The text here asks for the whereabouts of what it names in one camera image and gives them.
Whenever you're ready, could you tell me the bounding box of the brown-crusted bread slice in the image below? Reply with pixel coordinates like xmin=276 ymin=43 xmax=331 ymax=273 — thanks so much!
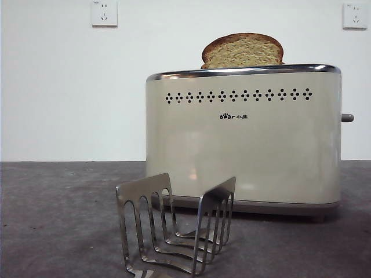
xmin=200 ymin=32 xmax=286 ymax=70

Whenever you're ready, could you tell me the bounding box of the stainless steel toast rack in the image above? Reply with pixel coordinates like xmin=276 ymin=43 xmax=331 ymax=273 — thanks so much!
xmin=115 ymin=173 xmax=237 ymax=278

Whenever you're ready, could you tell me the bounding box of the cream two-slot toaster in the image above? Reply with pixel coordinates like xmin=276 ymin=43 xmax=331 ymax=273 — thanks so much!
xmin=145 ymin=63 xmax=342 ymax=223

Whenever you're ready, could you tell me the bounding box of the white wall socket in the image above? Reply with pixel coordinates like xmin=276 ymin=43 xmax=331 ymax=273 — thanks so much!
xmin=343 ymin=3 xmax=368 ymax=30
xmin=92 ymin=0 xmax=119 ymax=28

